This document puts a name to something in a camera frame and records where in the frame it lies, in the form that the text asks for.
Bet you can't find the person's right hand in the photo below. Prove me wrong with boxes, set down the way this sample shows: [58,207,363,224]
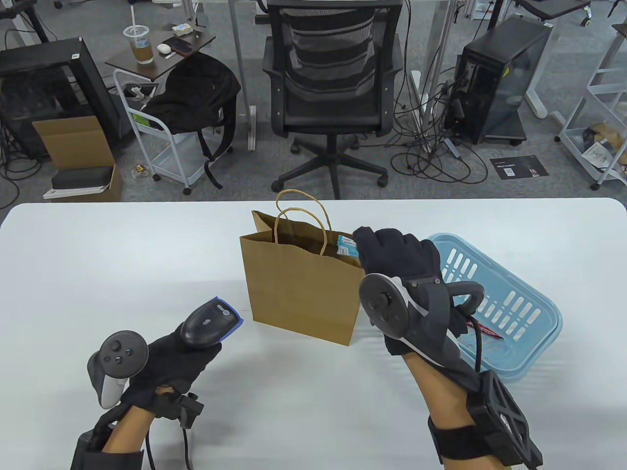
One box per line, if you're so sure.
[353,226,469,365]

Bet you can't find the person's left hand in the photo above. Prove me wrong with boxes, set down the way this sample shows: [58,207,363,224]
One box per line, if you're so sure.
[120,329,223,416]

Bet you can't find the grey hand controller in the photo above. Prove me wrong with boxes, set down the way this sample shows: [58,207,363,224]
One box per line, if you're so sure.
[359,273,485,365]
[87,330,149,409]

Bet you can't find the black barcode scanner blue trim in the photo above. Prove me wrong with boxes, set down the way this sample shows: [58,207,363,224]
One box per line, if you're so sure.
[180,297,244,351]

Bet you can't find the brown paper bag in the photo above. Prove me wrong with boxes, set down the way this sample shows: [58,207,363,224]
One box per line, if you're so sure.
[239,188,371,347]

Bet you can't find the red instant coffee powder package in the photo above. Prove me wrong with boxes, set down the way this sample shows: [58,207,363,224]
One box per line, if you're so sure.
[468,321,504,341]

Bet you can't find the person's right forearm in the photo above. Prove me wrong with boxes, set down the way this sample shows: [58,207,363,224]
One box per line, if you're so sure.
[404,350,473,470]

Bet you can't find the person's left forearm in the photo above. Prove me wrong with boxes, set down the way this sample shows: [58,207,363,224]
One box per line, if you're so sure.
[103,406,157,453]

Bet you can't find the light blue plastic basket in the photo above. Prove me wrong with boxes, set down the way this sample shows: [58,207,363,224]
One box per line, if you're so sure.
[426,233,563,382]

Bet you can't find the black booklet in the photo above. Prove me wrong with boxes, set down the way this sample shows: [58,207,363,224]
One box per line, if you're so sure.
[490,155,549,181]

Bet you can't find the black mesh office chair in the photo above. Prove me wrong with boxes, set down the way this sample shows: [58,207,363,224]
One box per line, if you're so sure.
[262,0,405,200]

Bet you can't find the black computer tower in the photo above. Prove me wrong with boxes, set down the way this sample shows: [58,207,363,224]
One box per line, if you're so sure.
[451,15,554,146]

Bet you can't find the white rolling cart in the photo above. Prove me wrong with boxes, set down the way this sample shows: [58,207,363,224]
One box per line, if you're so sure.
[114,69,235,195]

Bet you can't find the white desk leg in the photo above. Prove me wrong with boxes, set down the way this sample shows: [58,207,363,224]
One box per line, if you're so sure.
[524,22,549,119]
[229,0,258,151]

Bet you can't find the open cardboard box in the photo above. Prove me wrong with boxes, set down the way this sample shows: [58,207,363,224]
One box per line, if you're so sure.
[32,116,123,202]

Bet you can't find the black backpack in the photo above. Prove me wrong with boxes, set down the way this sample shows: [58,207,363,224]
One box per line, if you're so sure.
[145,52,242,190]

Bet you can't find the power strip with plugs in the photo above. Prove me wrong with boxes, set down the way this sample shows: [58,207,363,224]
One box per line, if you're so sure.
[122,82,158,102]

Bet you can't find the small brown side table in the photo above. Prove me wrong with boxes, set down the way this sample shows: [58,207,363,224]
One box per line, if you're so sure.
[105,30,217,83]

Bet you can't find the black phone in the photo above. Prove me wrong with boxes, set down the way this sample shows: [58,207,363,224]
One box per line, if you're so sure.
[162,37,195,55]

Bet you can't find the plastic iced drink cup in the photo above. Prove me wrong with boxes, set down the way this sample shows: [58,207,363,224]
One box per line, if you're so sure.
[123,5,154,65]

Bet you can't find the black left glove cable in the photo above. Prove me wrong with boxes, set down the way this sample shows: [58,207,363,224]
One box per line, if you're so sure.
[144,416,197,470]

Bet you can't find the black glove cable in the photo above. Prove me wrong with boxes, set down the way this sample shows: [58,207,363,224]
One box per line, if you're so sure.
[468,313,485,375]
[144,416,197,470]

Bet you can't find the black right glove cable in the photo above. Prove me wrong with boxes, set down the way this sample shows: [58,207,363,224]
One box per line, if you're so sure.
[468,313,485,375]

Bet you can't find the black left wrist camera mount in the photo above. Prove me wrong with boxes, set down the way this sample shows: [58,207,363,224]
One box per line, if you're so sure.
[71,426,145,470]

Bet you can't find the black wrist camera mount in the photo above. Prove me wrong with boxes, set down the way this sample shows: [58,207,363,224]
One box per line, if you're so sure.
[429,370,544,470]
[71,426,145,470]

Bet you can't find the tangle of black cables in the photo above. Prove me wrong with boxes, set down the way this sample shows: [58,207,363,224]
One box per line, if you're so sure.
[387,73,490,186]

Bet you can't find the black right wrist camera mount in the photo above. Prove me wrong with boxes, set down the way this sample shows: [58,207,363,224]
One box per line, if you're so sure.
[429,370,544,470]

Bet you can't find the white wire shelf cart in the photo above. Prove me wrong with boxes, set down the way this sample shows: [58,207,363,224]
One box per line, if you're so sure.
[555,24,627,191]

